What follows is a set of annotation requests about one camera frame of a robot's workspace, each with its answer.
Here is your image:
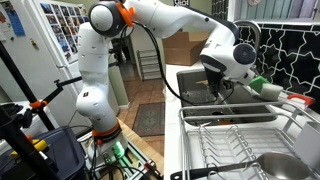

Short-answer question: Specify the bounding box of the blue paper sheet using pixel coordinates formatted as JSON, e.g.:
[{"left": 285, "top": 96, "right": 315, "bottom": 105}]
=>
[{"left": 4, "top": 8, "right": 26, "bottom": 37}]

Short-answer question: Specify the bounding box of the green sponge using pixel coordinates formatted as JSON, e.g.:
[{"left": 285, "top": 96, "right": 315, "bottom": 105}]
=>
[{"left": 248, "top": 75, "right": 272, "bottom": 95}]

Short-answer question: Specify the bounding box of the black camera stand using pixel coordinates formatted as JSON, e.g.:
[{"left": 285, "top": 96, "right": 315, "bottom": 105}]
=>
[{"left": 0, "top": 104, "right": 61, "bottom": 180}]

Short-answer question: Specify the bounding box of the black framed wall picture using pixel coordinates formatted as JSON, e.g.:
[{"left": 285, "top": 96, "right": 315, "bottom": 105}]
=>
[{"left": 173, "top": 0, "right": 191, "bottom": 8}]

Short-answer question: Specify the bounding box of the dark plastic storage bin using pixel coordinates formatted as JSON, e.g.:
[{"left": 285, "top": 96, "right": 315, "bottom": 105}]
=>
[{"left": 0, "top": 125, "right": 88, "bottom": 180}]

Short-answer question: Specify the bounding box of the brown cardboard box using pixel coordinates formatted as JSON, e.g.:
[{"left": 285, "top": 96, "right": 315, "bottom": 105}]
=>
[{"left": 162, "top": 29, "right": 209, "bottom": 67}]

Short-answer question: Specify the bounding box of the metal wire dish rack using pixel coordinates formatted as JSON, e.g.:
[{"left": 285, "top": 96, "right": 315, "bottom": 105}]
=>
[{"left": 178, "top": 101, "right": 320, "bottom": 180}]

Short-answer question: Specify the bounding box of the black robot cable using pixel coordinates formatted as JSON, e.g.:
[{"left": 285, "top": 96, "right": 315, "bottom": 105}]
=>
[{"left": 131, "top": 20, "right": 236, "bottom": 107}]

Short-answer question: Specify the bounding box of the printed photo collage sheet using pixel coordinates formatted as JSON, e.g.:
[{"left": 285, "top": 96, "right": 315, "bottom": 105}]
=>
[{"left": 39, "top": 2, "right": 91, "bottom": 63}]

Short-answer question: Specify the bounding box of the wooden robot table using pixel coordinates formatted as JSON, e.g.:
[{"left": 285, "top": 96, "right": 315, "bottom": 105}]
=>
[{"left": 116, "top": 118, "right": 165, "bottom": 174}]

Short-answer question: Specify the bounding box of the black tripod pole orange clamp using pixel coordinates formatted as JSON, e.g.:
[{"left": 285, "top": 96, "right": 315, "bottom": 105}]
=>
[{"left": 0, "top": 41, "right": 58, "bottom": 133}]

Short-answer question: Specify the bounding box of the white utensil holder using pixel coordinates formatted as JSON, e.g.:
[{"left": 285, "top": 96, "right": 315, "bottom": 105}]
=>
[{"left": 293, "top": 121, "right": 320, "bottom": 173}]

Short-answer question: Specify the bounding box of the white refrigerator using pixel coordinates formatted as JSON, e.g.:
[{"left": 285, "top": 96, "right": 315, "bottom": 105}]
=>
[{"left": 0, "top": 0, "right": 121, "bottom": 133}]

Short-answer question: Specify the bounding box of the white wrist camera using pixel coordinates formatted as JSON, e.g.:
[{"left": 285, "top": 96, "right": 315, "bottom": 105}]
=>
[{"left": 237, "top": 69, "right": 257, "bottom": 86}]

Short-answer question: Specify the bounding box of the kitchen window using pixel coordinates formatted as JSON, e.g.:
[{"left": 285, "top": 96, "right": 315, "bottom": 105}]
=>
[{"left": 233, "top": 0, "right": 320, "bottom": 22}]

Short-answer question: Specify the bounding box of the stainless steel sink basin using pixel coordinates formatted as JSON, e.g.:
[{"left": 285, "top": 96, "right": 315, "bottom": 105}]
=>
[{"left": 175, "top": 67, "right": 278, "bottom": 127}]

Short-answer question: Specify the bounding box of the patterned floor rug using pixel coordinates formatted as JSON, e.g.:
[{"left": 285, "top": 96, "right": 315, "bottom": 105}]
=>
[{"left": 131, "top": 101, "right": 166, "bottom": 138}]

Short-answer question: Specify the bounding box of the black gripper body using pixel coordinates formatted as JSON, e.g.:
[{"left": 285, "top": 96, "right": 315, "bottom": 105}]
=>
[{"left": 206, "top": 66, "right": 224, "bottom": 89}]

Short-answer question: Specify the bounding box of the yellow handled tool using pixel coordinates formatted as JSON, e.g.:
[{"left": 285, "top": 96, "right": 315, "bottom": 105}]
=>
[{"left": 11, "top": 139, "right": 48, "bottom": 158}]

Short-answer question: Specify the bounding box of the curved steel kitchen faucet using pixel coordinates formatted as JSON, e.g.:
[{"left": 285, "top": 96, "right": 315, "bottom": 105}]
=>
[{"left": 233, "top": 19, "right": 263, "bottom": 81}]

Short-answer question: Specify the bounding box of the small yellow fridge magnet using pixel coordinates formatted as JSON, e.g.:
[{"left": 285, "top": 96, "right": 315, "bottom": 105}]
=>
[{"left": 30, "top": 39, "right": 40, "bottom": 51}]

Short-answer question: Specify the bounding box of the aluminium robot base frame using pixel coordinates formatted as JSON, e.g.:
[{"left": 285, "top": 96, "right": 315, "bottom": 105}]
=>
[{"left": 79, "top": 131, "right": 164, "bottom": 180}]

